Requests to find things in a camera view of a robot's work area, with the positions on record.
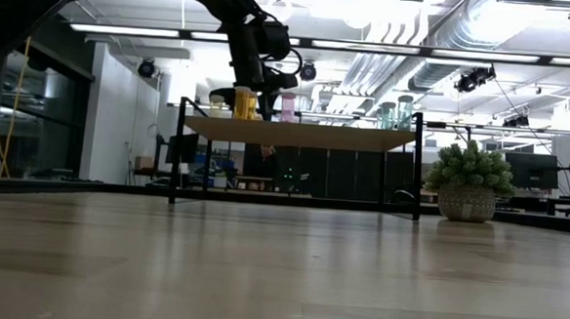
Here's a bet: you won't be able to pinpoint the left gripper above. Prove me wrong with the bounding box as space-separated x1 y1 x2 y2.
219 23 304 124

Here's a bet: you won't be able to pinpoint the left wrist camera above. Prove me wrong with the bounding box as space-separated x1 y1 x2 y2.
262 20 294 62

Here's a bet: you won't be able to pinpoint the round white pendant lamp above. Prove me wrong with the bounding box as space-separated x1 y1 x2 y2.
265 0 295 24

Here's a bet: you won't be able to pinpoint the black aluminium frame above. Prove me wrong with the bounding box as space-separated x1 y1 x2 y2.
0 46 570 235

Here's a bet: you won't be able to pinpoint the black track spotlight cluster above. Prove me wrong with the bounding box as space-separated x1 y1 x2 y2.
453 64 498 97

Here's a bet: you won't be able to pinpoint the yellow power cable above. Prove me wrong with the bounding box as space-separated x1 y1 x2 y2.
0 34 32 181

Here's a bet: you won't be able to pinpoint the brown cardboard box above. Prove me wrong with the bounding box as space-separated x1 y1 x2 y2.
134 154 155 172

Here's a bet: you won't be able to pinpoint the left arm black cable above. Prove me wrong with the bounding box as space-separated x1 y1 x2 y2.
268 44 305 78

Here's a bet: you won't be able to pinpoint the yellow medicine bottle white cap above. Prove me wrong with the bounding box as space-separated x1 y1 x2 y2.
208 94 224 119

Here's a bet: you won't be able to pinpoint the person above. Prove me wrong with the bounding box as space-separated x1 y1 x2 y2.
246 142 287 192

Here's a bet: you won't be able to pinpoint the pink medicine bottle white cap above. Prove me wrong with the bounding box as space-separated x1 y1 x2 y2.
279 91 298 124

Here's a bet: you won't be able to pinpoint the black computer monitor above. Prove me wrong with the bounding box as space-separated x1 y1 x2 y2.
503 150 561 191
166 132 200 166

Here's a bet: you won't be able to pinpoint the linear ceiling light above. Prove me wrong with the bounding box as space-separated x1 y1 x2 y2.
68 20 570 68

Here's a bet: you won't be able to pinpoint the black partition panels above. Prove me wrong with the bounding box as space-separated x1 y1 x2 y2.
241 142 417 204

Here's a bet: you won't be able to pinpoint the green potted plant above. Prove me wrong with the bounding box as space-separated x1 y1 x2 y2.
421 137 519 225

